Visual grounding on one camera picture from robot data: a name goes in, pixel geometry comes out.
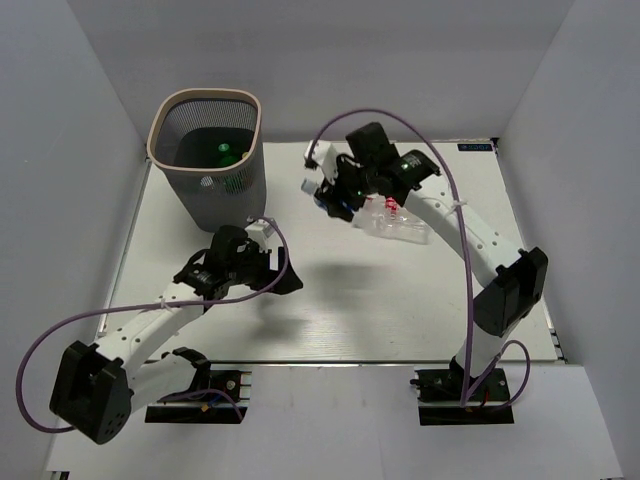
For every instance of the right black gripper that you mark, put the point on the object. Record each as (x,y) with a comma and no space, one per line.
(330,194)

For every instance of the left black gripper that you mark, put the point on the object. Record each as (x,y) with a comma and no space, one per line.
(252,249)

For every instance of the blue label clear bottle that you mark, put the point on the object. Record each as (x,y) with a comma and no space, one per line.
(328,199)

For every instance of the red cap clear bottle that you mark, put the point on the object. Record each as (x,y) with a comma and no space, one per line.
(392,204)

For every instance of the white cap clear bottle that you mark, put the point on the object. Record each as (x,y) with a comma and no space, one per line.
(392,223)

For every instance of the green soda bottle front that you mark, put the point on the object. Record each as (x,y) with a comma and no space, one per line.
(225,156)

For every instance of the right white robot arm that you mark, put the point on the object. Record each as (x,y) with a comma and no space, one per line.
(504,280)

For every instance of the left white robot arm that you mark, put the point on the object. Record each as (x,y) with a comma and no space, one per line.
(98,386)

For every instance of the grey ribbed waste bin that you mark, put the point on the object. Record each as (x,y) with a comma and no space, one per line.
(184,136)

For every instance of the blue table corner sticker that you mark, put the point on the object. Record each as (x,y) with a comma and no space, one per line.
(475,147)

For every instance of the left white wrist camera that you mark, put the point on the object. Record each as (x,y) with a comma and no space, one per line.
(260,232)

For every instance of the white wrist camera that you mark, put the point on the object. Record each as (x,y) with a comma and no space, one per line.
(260,232)
(322,155)

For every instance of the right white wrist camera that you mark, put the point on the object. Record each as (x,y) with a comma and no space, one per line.
(322,155)

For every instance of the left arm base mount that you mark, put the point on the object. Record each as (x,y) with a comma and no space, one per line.
(219,396)

